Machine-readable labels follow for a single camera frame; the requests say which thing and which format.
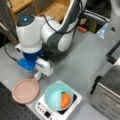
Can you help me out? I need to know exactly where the blue and white gripper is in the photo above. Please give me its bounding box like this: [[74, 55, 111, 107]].
[[18, 58, 53, 76]]

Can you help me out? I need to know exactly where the pink pan with white handle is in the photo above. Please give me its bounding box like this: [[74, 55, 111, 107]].
[[12, 72, 42, 104]]

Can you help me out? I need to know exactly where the teal bowl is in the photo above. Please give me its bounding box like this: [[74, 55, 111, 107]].
[[44, 82, 74, 111]]

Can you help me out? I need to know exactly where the orange carrot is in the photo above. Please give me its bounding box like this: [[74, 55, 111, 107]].
[[61, 93, 71, 109]]

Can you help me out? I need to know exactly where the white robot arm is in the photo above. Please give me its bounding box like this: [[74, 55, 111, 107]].
[[16, 0, 87, 76]]

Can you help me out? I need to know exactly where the small orange object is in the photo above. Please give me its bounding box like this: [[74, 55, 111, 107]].
[[78, 27, 87, 33]]

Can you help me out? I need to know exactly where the wooden shelf cabinet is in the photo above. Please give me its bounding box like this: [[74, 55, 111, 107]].
[[8, 0, 76, 41]]

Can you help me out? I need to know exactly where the silver toaster oven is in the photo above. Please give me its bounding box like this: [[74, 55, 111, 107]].
[[89, 64, 120, 120]]

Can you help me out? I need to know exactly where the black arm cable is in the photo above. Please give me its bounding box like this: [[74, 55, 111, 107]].
[[3, 19, 21, 64]]

